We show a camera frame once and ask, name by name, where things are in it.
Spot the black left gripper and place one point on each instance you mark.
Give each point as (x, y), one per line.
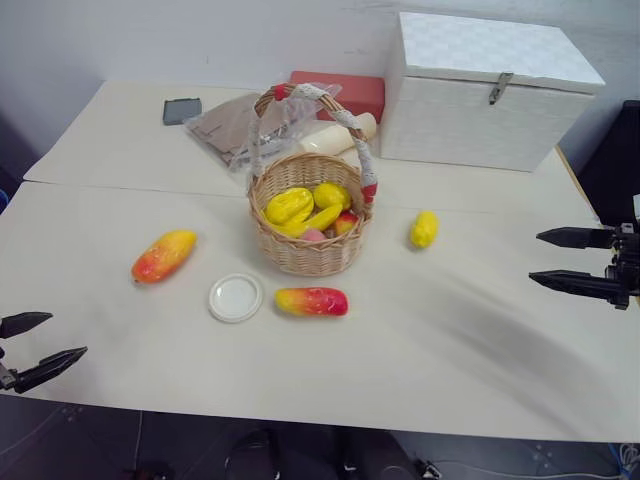
(5, 377)

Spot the yellow banana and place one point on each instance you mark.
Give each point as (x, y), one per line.
(315, 220)

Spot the large red yellow mango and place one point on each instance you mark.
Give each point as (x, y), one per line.
(164, 256)

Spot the slim red yellow mango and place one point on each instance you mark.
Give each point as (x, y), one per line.
(311, 301)

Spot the yellow lemon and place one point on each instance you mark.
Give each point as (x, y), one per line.
(331, 194)
(424, 230)

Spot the red rectangular box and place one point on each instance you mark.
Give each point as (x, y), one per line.
(360, 92)

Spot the black boxy object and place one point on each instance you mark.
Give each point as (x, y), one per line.
(612, 170)

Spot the metal box latch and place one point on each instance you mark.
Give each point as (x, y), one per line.
(500, 87)

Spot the clear plastic bag with cardboard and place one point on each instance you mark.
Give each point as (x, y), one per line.
(220, 130)

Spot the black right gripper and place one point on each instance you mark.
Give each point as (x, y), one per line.
(627, 265)

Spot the dark grey flat case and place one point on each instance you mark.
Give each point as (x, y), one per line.
(181, 111)

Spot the red yellow peach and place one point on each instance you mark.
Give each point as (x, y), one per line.
(345, 223)

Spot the pink peach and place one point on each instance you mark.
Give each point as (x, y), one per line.
(312, 235)

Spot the white round plastic lid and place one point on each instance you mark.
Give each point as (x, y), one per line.
(235, 297)

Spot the white woven lidded box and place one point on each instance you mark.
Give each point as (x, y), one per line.
(475, 120)

